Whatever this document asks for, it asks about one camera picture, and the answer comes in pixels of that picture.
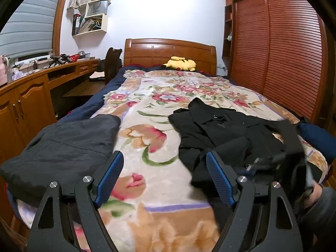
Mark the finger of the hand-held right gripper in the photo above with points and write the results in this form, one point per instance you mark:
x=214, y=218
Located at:
x=256, y=162

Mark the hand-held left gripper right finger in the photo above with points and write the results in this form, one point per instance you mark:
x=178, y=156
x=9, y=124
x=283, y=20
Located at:
x=220, y=181

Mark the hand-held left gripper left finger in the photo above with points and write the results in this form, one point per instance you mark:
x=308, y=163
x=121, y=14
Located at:
x=110, y=178

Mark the black coat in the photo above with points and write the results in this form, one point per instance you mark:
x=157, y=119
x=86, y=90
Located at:
x=210, y=136

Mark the person's right hand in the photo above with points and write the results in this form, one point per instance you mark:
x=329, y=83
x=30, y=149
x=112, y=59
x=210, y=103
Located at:
x=313, y=193

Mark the dark grey jacket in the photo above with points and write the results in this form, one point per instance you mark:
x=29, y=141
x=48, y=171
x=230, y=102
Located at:
x=65, y=147

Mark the floral blanket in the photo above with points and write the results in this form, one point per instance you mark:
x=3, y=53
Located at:
x=157, y=110

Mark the dark wooden chair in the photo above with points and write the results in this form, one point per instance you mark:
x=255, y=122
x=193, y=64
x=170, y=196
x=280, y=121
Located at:
x=113, y=63

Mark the wooden desk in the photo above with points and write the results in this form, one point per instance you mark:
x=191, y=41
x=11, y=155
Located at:
x=26, y=97

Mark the wooden louvered wardrobe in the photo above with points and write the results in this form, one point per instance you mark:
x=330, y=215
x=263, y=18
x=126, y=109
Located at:
x=275, y=44

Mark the yellow plush toy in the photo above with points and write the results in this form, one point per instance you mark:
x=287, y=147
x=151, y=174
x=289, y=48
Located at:
x=181, y=63

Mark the red basket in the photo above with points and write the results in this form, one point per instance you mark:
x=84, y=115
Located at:
x=74, y=57

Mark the black devices on desk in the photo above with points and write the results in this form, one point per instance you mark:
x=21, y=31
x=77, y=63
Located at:
x=59, y=59

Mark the wooden bed headboard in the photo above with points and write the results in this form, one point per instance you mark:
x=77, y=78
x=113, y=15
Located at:
x=170, y=48

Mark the pink bag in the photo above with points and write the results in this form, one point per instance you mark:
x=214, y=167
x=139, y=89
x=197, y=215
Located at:
x=3, y=69

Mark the row of books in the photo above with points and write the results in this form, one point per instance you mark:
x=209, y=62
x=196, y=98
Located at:
x=77, y=23

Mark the grey paper bag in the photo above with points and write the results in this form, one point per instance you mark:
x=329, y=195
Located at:
x=97, y=8

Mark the grey window blind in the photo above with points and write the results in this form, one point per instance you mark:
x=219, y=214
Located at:
x=29, y=23

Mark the white wall shelf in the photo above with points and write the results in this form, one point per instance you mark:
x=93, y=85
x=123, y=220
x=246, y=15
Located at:
x=101, y=31

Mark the wooden window frame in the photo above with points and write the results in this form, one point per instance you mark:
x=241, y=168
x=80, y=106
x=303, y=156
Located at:
x=59, y=18

